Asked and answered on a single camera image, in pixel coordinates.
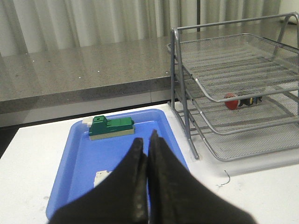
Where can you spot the blue plastic tray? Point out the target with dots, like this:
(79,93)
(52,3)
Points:
(83,158)

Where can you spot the silver wire rack frame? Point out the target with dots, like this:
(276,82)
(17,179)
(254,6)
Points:
(178,89)

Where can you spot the grey stone counter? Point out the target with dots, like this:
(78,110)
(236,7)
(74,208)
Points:
(62,83)

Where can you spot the green electrical module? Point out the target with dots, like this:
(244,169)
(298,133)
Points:
(101,128)

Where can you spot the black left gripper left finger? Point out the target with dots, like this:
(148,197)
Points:
(121,198)

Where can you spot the thin dark wire scrap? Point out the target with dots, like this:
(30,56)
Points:
(226,181)

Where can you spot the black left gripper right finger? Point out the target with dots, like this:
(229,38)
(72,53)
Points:
(176,197)

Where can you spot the red emergency stop button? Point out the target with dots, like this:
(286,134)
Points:
(234,104)

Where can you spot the silver mesh tray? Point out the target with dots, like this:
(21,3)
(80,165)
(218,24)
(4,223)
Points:
(272,109)
(247,144)
(245,65)

